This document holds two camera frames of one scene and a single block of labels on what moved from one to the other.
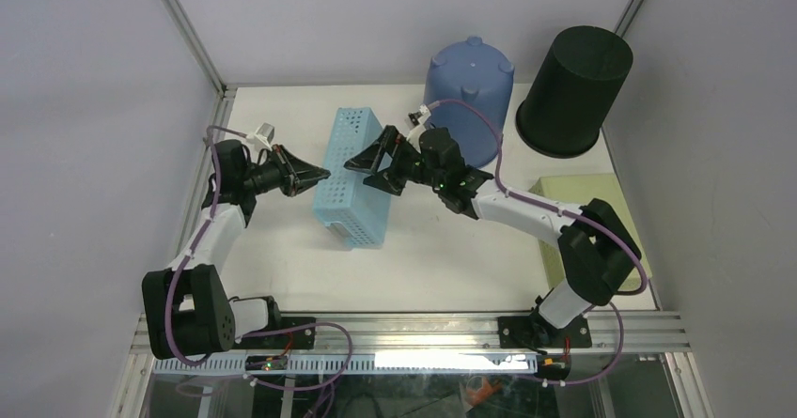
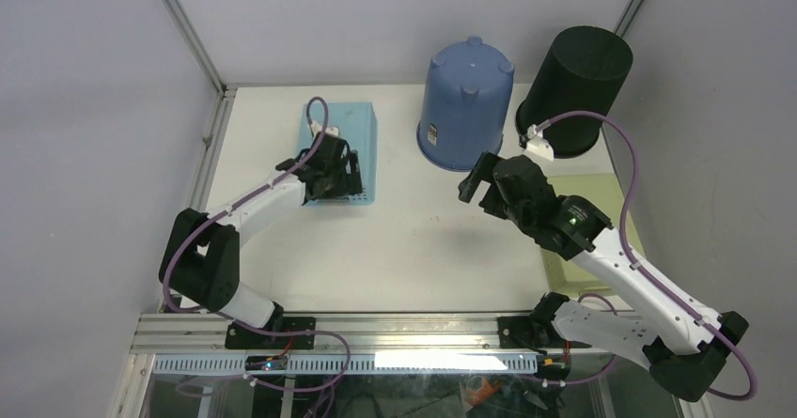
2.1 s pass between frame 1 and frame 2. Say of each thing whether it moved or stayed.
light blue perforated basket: moved
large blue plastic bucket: stayed
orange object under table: stayed
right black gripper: moved
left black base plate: stayed
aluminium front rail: stayed
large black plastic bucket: stayed
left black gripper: moved
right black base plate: stayed
